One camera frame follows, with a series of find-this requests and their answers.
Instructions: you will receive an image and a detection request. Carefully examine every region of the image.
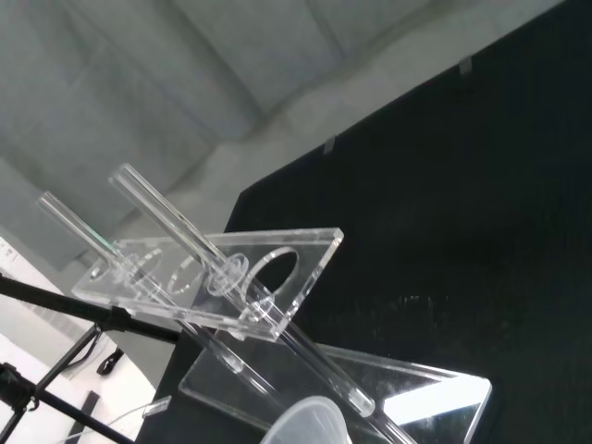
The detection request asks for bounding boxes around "clear acrylic funnel stand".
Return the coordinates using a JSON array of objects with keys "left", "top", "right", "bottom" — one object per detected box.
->
[{"left": 35, "top": 162, "right": 492, "bottom": 444}]

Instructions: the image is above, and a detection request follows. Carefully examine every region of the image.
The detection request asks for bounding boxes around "translucent plastic funnel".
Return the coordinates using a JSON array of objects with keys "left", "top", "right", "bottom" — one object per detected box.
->
[{"left": 261, "top": 401, "right": 360, "bottom": 444}]

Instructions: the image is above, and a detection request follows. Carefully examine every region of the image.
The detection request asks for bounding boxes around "black bench cloth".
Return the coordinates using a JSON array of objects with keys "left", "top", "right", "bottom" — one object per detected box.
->
[{"left": 133, "top": 0, "right": 592, "bottom": 444}]

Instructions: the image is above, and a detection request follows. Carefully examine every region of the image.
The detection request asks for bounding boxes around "black tripod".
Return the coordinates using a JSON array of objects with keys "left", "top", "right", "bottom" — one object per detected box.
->
[{"left": 0, "top": 271, "right": 182, "bottom": 444}]

